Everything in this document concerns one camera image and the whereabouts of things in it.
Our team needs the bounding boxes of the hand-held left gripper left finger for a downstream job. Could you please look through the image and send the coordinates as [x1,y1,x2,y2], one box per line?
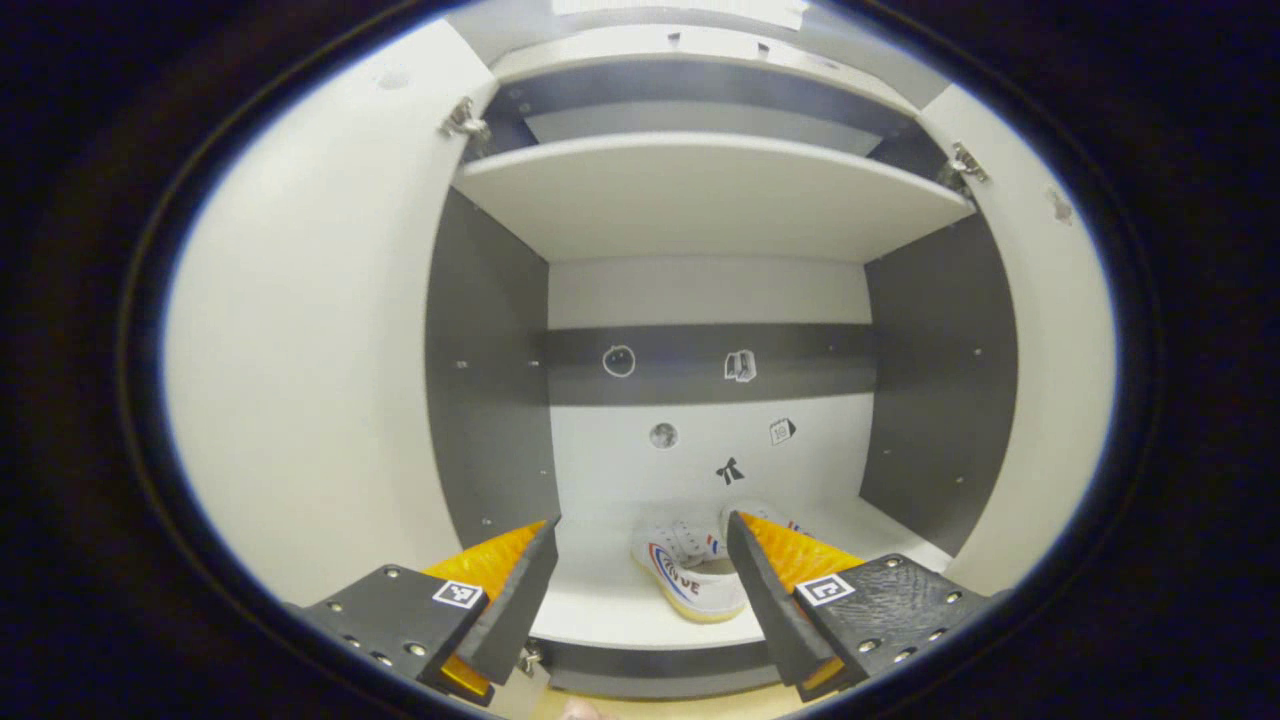
[285,515,563,706]

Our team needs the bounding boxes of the white cabinet door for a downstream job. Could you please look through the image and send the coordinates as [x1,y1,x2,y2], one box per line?
[915,82,1118,598]
[165,15,501,608]

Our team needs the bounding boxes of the white canvas shoe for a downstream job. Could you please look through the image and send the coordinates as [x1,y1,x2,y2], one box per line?
[630,518,749,624]
[718,499,813,541]

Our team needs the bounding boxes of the white and grey shoe cabinet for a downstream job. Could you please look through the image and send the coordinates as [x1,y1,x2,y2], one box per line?
[425,20,1021,701]

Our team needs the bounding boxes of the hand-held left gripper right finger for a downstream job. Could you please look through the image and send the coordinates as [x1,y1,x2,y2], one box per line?
[725,510,1001,706]

